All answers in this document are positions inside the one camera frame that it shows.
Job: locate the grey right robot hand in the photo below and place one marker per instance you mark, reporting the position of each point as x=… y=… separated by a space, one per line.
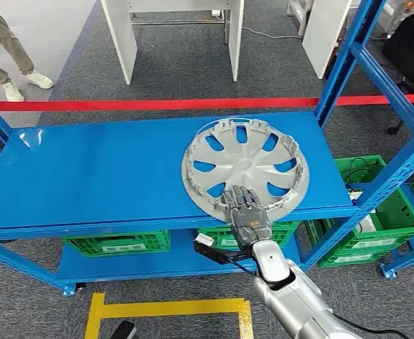
x=249 y=224

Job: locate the silver plastic wheel cover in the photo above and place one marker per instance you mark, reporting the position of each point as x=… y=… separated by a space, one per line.
x=249 y=163

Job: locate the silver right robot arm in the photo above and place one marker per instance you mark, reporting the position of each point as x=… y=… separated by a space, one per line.
x=291 y=299

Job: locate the white adapter box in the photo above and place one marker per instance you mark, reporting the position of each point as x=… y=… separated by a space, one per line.
x=365 y=222

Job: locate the white board panel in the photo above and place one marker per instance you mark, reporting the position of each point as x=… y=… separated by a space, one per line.
x=325 y=37

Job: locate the white furniture leg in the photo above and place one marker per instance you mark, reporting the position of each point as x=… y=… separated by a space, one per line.
x=301 y=16

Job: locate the black office chair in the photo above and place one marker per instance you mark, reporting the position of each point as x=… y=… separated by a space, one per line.
x=411 y=47

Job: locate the person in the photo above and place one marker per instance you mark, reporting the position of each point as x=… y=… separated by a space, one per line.
x=2 y=42

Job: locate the black right camera bracket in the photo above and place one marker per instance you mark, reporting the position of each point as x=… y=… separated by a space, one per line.
x=214 y=255

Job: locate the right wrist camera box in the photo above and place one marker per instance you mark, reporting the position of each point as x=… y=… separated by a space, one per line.
x=204 y=240

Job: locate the white open desk frame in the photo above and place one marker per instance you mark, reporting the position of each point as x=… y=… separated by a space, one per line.
x=122 y=42

